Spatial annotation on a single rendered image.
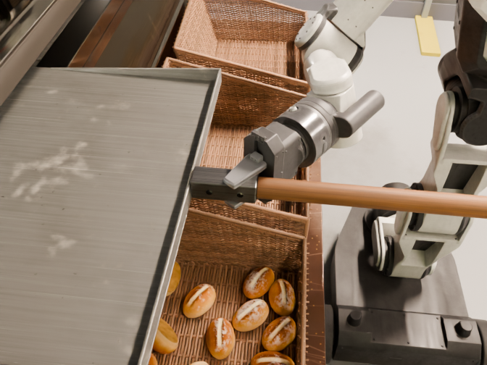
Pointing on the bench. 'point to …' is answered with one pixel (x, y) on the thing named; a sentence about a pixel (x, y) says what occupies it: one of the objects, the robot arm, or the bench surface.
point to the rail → (19, 23)
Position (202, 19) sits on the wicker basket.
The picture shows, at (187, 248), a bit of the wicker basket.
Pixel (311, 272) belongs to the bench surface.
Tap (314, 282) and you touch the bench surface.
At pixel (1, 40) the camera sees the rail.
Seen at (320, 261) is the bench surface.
